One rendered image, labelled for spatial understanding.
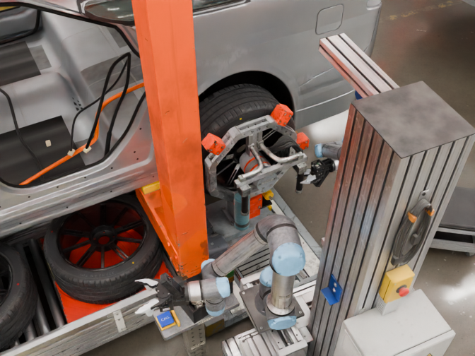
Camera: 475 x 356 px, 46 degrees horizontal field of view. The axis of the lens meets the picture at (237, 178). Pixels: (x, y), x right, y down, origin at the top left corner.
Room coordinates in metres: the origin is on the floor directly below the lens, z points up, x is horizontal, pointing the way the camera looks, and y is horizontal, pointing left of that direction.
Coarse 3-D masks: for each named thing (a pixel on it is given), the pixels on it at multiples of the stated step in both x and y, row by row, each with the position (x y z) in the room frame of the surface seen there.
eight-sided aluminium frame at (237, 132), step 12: (252, 120) 2.20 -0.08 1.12; (264, 120) 2.21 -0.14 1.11; (228, 132) 2.12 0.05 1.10; (240, 132) 2.10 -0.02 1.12; (252, 132) 2.13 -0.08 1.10; (288, 132) 2.24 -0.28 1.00; (228, 144) 2.07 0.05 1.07; (216, 156) 2.04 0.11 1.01; (288, 156) 2.25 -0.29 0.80; (288, 168) 2.25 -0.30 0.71; (216, 180) 2.03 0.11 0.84; (276, 180) 2.21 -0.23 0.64; (216, 192) 2.02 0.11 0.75; (228, 192) 2.11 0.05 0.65; (252, 192) 2.14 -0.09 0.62
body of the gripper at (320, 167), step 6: (312, 162) 2.11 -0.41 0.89; (318, 162) 2.11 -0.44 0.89; (324, 162) 2.11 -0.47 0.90; (330, 162) 2.13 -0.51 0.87; (312, 168) 2.09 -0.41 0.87; (318, 168) 2.06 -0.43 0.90; (324, 168) 2.07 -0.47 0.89; (330, 168) 2.11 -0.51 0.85; (312, 174) 2.08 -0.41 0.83; (318, 174) 2.06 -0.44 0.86; (324, 174) 2.07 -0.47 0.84
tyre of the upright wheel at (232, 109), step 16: (208, 96) 2.35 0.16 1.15; (224, 96) 2.33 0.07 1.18; (240, 96) 2.32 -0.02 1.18; (256, 96) 2.35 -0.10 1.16; (272, 96) 2.45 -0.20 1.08; (208, 112) 2.24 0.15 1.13; (224, 112) 2.22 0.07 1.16; (240, 112) 2.20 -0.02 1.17; (256, 112) 2.24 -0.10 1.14; (208, 128) 2.15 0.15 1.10; (224, 128) 2.15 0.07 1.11; (208, 192) 2.09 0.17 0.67
